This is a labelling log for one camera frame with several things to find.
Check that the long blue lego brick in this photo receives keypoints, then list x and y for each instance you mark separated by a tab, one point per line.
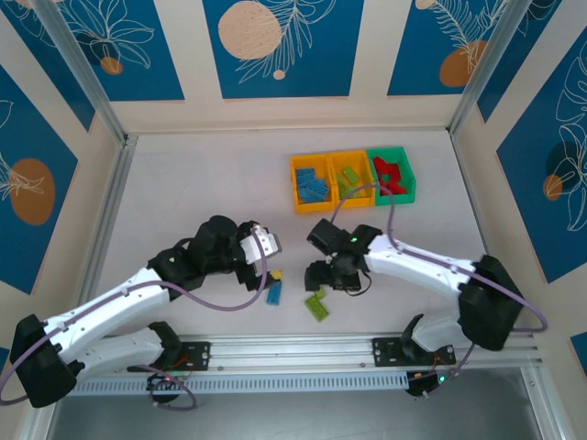
318	185

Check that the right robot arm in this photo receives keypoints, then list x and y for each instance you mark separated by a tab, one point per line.
490	302

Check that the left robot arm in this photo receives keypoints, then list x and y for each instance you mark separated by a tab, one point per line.
114	350

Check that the orange plastic bin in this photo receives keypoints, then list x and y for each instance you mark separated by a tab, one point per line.
353	205

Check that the yellow plastic bin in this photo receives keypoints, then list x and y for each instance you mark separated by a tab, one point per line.
312	208

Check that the green plastic bin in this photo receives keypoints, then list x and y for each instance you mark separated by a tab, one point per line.
399	200

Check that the black controller board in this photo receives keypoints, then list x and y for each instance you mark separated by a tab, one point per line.
424	385
165	384

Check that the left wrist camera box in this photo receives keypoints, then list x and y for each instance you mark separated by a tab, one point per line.
261	247

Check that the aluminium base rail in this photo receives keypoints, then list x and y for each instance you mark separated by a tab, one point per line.
293	353

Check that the aluminium table edge rail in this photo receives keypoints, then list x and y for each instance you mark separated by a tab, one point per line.
117	183

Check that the aluminium frame post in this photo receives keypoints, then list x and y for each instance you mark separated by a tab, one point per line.
546	408
34	426
483	69
87	78

